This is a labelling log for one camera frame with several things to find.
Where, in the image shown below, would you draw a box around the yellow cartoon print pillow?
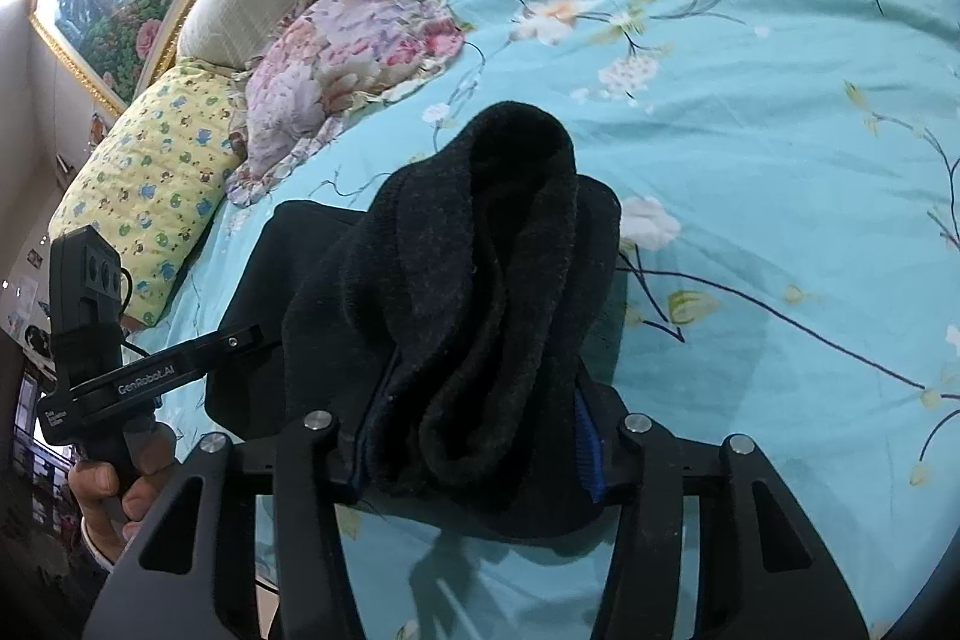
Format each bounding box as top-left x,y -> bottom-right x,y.
49,58 -> 239,326

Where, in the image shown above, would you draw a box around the pink floral ruffled pillow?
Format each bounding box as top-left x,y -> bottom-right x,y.
224,0 -> 466,208

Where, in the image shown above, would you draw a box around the turquoise floral bed quilt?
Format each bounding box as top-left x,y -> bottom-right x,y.
142,0 -> 958,637

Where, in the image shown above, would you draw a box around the black pants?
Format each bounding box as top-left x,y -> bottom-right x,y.
205,103 -> 620,539

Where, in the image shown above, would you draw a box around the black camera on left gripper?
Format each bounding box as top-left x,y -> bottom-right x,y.
49,226 -> 124,386

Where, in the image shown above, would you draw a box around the left hand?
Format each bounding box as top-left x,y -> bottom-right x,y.
67,420 -> 182,562

